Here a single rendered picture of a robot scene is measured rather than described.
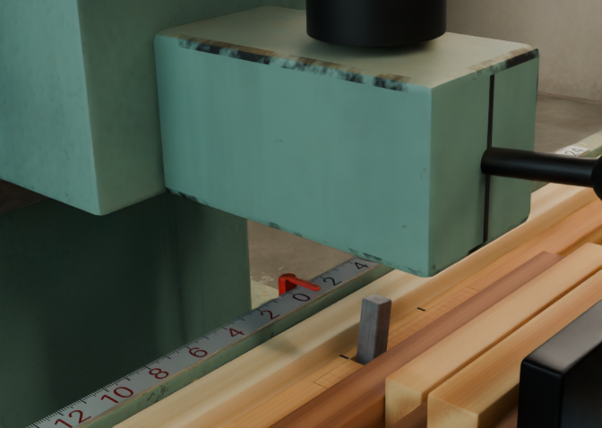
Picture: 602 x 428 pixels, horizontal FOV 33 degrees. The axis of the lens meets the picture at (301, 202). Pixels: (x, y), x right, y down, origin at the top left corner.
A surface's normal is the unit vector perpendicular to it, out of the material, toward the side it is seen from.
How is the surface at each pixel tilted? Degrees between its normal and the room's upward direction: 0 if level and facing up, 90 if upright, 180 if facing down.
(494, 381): 0
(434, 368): 0
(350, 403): 0
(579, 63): 90
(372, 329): 81
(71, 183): 90
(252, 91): 90
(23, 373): 90
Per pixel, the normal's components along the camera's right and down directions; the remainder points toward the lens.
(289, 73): -0.67, 0.29
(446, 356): -0.03, -0.93
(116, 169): 0.74, 0.23
